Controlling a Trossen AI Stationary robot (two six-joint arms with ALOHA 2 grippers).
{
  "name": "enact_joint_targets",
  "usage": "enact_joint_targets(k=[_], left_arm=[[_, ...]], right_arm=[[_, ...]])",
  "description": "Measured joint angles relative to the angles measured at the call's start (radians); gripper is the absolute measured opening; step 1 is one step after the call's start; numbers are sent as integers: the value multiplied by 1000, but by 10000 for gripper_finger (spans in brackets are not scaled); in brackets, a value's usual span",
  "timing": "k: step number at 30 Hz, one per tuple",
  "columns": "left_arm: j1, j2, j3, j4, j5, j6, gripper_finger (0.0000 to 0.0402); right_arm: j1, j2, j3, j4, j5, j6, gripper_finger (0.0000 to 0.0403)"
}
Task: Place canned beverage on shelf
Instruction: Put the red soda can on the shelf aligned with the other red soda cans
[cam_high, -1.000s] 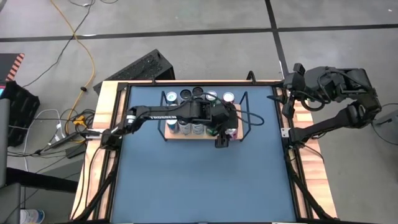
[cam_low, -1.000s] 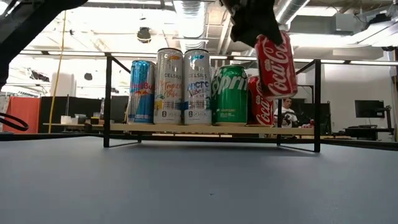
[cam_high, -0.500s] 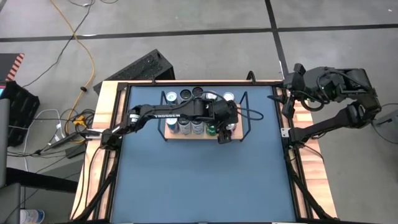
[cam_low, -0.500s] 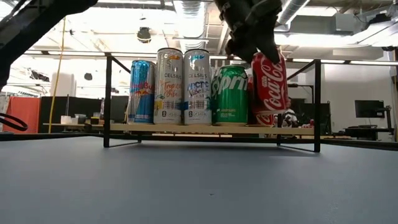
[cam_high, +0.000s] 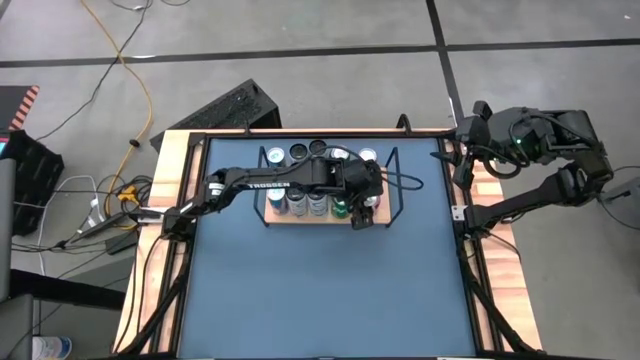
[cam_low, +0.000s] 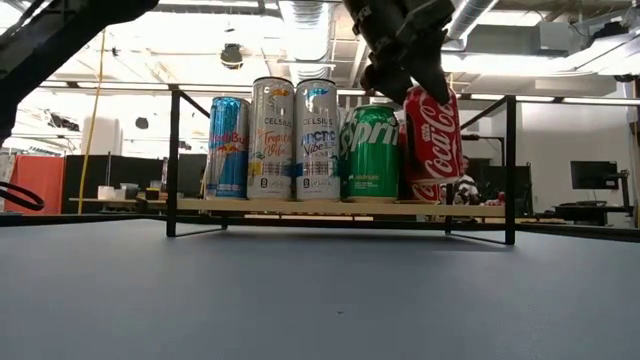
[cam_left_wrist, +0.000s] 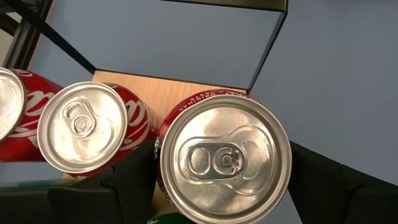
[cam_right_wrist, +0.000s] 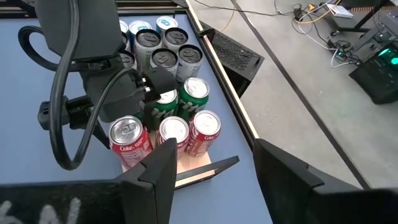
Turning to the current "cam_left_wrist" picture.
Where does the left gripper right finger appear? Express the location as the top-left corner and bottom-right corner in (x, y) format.
(287, 141), (398, 224)

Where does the blue table mat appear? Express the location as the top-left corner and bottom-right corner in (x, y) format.
(0, 0), (398, 224)

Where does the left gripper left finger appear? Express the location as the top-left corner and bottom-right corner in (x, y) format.
(73, 139), (158, 224)

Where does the red Coca-Cola can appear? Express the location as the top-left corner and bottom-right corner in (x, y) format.
(0, 67), (65, 162)
(36, 81), (162, 180)
(154, 88), (293, 224)

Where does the green Sprite can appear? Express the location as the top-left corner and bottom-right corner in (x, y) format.
(146, 213), (197, 224)

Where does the wooden shelf black wire frame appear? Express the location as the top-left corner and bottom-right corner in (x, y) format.
(2, 0), (289, 215)

